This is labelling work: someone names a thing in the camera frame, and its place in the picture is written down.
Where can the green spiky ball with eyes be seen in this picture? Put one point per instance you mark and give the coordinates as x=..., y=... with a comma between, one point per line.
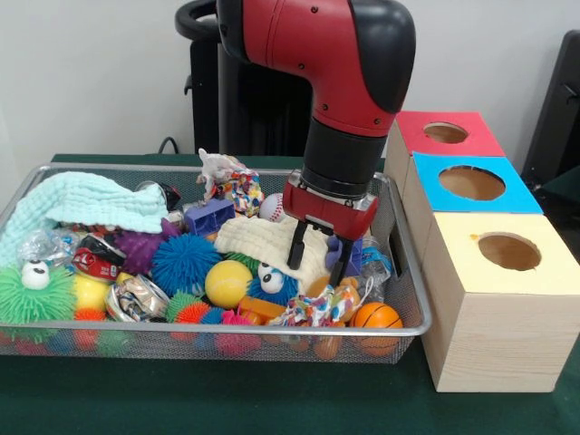
x=41, y=303

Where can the wooden box with three holes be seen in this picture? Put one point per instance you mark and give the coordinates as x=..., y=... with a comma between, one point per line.
x=498, y=344

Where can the dark green table cloth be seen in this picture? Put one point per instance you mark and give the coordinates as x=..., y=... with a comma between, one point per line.
x=562, y=195
x=226, y=399

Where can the plain blue spiky ball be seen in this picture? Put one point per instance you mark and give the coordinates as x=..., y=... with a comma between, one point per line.
x=186, y=265

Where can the cream yellow cloth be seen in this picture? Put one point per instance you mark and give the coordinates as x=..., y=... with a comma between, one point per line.
x=254, y=240

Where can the purple plastic toy block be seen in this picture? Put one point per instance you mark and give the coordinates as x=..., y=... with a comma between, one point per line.
x=357, y=258

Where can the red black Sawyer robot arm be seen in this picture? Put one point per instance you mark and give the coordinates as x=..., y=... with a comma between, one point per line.
x=326, y=54

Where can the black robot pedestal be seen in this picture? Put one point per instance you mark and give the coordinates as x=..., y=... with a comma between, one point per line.
x=235, y=99

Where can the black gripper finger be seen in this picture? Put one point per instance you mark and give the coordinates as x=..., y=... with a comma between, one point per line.
x=297, y=247
x=341, y=263

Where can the white toy baseball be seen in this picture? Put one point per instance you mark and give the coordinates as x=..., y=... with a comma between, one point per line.
x=272, y=208

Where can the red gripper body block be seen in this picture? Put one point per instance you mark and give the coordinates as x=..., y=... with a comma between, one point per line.
x=331, y=213

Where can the black upright panel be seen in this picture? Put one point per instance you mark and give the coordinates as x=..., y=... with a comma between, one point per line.
x=557, y=113

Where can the shallow metal mesh bin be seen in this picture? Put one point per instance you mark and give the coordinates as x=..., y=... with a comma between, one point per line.
x=385, y=204

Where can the orange toy basketball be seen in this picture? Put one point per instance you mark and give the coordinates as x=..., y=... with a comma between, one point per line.
x=378, y=316

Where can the crushed clear water bottle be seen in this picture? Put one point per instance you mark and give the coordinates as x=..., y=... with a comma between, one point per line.
x=376, y=265

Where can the mint green cloth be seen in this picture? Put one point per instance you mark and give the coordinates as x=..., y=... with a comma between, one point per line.
x=68, y=199

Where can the crushed silver drink can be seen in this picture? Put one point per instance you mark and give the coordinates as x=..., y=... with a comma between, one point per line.
x=136, y=299

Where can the small brown plush toy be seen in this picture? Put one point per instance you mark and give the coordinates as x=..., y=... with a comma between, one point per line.
x=318, y=286

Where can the smooth yellow ball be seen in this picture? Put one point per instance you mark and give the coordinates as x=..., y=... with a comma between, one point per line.
x=228, y=284

